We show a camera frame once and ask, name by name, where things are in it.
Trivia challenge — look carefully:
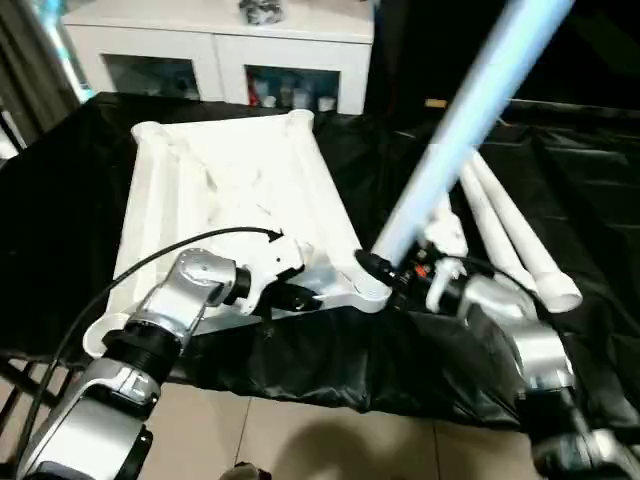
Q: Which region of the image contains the dark brown round object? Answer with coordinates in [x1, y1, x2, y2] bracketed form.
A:
[232, 462, 274, 480]

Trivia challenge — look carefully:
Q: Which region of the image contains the black horizontal bar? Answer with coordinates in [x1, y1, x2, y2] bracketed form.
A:
[499, 99, 640, 126]

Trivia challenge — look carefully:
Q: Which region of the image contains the black glossy mat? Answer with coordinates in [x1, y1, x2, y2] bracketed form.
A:
[0, 91, 640, 431]

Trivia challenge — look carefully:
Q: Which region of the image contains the white glass-door cabinet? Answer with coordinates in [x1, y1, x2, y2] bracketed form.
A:
[62, 2, 375, 115]

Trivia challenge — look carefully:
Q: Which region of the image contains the dark object on cabinet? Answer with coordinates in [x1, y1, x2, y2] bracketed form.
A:
[238, 0, 286, 25]

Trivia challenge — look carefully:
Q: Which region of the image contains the black backdrop cloth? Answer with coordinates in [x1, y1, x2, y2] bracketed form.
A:
[372, 0, 640, 119]

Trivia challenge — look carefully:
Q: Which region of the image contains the pale blue white pole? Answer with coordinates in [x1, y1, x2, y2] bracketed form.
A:
[27, 0, 96, 101]

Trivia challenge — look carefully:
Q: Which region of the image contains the grey brown curtain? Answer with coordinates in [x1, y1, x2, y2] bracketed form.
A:
[0, 0, 81, 151]

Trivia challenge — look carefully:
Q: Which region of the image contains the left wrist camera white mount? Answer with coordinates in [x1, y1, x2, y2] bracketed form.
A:
[232, 234, 316, 319]

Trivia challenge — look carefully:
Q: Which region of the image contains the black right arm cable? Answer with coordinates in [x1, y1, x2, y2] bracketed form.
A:
[439, 254, 551, 306]

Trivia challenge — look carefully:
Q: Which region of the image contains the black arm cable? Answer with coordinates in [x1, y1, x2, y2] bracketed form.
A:
[439, 254, 551, 306]
[17, 225, 285, 466]

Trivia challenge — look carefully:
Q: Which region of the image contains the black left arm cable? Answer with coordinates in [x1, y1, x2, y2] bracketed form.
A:
[17, 225, 285, 466]

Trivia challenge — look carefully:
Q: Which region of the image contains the black metal table frame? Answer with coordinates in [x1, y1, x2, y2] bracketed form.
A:
[0, 349, 84, 416]

